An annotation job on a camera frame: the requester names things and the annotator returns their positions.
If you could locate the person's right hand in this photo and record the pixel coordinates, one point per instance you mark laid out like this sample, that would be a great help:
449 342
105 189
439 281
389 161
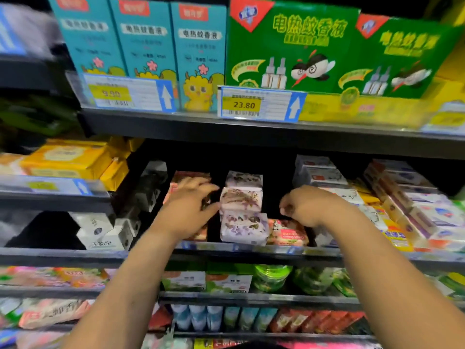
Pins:
316 207

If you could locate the person's left hand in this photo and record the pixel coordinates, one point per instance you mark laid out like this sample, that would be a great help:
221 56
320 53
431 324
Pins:
185 208

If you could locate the stack of white orange soap boxes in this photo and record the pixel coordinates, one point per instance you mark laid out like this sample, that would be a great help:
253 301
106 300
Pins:
320 174

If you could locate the stack of floral soap boxes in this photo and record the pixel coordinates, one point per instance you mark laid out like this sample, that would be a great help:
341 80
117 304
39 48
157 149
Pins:
243 229

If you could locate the stack of yellow soap boxes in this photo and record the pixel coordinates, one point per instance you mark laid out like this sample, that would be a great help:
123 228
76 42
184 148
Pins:
398 240

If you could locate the stack of white purple soap boxes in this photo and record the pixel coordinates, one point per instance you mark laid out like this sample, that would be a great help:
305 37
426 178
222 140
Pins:
429 214

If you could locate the stack of yellow soap cartons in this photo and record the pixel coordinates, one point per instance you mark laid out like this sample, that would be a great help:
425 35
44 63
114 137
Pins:
69 162

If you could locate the person's right forearm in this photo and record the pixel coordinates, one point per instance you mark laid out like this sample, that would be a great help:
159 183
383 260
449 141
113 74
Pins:
399 276

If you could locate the person's left forearm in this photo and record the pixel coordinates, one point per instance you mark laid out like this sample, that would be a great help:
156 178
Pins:
120 294

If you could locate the green white carton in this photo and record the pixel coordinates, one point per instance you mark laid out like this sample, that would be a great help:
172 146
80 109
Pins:
229 281
183 281

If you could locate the white printed small cartons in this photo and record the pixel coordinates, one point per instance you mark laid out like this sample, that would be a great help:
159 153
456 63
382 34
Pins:
102 232

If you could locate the red white packet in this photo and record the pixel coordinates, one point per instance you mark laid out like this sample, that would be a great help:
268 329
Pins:
160 317

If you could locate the row of blue white tubes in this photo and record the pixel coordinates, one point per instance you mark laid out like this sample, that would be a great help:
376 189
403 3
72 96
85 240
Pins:
218 317

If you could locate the row of red tubes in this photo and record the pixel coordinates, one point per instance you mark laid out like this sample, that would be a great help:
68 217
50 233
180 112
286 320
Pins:
312 321

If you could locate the white blue price tag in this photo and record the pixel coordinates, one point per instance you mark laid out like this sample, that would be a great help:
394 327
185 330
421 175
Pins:
447 120
258 105
9 32
127 94

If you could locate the white floral packet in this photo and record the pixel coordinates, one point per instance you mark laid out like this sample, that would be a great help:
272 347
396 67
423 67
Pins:
167 341

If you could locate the white blue price strip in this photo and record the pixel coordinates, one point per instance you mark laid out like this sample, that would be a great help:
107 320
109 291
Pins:
51 186

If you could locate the pink flat pack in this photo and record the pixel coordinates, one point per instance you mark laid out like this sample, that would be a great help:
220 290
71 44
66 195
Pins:
320 345

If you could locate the yellow red flat pack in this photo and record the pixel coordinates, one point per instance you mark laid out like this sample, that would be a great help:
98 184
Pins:
214 344

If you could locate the row of pink orange packets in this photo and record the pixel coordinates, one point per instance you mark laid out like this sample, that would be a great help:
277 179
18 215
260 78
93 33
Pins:
51 277

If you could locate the green box mosquito print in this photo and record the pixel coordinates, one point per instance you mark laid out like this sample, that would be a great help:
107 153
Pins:
290 40
407 61

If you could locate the teal box pink flower print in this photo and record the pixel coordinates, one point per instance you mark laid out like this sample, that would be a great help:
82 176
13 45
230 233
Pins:
145 40
87 36

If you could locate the pile of colourful packets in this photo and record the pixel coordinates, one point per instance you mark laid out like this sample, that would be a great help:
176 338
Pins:
43 312

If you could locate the dark green packets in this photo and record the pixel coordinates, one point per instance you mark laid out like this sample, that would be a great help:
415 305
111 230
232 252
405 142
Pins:
33 116

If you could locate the stack of white plastic packs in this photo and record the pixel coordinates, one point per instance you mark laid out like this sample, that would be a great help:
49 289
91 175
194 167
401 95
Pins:
40 29

